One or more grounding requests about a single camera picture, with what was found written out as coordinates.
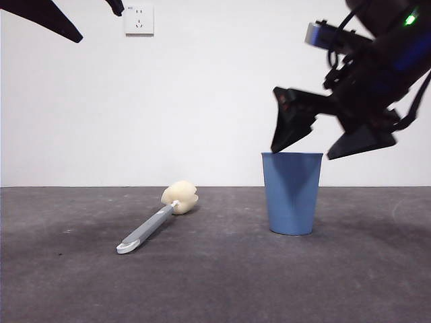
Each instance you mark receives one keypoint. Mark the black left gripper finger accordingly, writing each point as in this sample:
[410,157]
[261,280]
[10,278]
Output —
[116,6]
[43,17]

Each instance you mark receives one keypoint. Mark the pale grey right wrist camera box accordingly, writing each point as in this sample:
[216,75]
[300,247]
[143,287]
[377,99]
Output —
[318,35]

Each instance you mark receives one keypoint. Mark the blue ribbed plastic cup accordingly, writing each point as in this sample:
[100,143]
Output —
[291,198]

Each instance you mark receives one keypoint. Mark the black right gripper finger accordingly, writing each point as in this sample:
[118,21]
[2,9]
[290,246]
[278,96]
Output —
[293,121]
[363,143]

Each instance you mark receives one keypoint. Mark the white wall socket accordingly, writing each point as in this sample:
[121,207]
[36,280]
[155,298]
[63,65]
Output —
[139,20]

